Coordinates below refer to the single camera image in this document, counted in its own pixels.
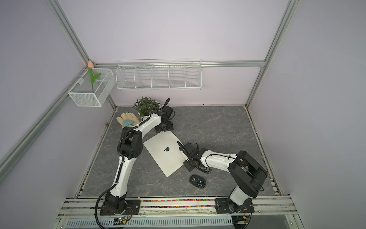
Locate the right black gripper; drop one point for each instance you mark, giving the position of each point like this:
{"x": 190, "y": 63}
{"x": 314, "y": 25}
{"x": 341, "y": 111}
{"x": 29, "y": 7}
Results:
{"x": 187, "y": 166}

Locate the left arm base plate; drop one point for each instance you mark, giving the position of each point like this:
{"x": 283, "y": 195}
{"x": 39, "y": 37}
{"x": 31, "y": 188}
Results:
{"x": 125, "y": 207}

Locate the silver laptop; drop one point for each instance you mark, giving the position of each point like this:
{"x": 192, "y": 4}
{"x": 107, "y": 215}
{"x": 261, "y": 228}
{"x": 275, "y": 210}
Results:
{"x": 164, "y": 149}

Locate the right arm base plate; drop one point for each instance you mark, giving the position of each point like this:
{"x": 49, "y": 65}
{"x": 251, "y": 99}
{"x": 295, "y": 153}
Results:
{"x": 227, "y": 206}

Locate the aluminium front rail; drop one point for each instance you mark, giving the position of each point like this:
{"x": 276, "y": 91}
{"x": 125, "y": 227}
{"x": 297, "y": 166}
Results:
{"x": 179, "y": 212}

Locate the beige work glove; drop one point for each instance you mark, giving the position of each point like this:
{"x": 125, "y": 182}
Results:
{"x": 130, "y": 116}

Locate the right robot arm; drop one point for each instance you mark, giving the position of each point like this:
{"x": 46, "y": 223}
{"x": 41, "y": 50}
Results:
{"x": 247, "y": 173}

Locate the blue garden trowel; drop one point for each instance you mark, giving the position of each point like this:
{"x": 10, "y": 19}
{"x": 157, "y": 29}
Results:
{"x": 127, "y": 123}

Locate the potted green plant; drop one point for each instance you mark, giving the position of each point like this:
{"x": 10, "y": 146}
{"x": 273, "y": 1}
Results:
{"x": 145, "y": 106}

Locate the pink artificial tulip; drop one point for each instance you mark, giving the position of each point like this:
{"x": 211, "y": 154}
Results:
{"x": 93, "y": 76}

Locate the white mesh wall box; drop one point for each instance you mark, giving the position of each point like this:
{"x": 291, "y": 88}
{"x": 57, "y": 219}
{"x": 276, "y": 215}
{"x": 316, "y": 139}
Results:
{"x": 81, "y": 92}

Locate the black wireless mouse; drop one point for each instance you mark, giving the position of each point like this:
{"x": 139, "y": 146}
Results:
{"x": 197, "y": 181}

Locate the white wire shelf basket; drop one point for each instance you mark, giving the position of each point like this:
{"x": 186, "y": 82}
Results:
{"x": 154, "y": 74}

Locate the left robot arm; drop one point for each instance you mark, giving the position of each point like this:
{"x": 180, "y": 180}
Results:
{"x": 129, "y": 148}

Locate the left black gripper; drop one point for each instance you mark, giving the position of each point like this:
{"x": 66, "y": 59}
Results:
{"x": 170, "y": 128}

